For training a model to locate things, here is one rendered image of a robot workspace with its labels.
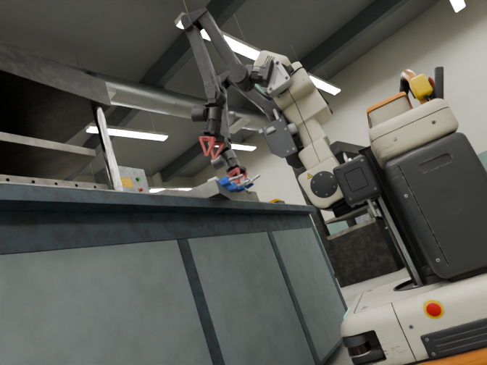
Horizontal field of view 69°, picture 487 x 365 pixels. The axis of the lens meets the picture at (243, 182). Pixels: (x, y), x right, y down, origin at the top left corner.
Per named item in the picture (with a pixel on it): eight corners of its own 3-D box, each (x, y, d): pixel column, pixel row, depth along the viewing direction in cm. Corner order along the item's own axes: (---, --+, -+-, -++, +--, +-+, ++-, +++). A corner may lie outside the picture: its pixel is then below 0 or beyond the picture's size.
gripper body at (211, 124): (199, 135, 140) (201, 116, 141) (211, 141, 150) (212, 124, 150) (214, 135, 138) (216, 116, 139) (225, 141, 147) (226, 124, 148)
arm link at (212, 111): (219, 103, 142) (225, 108, 147) (204, 104, 144) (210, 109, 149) (217, 120, 141) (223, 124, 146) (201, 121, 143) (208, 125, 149)
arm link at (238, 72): (201, -3, 150) (211, 11, 159) (177, 18, 153) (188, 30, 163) (250, 74, 136) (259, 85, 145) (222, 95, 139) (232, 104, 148)
